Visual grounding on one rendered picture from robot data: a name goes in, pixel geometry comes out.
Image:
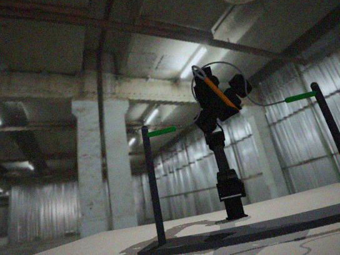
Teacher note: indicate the grey ring with orange handle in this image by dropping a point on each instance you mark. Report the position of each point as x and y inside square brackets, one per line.
[214, 88]

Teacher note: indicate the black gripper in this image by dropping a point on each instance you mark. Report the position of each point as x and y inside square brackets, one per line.
[219, 108]

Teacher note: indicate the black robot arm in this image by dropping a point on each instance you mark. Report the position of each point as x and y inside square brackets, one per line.
[228, 182]

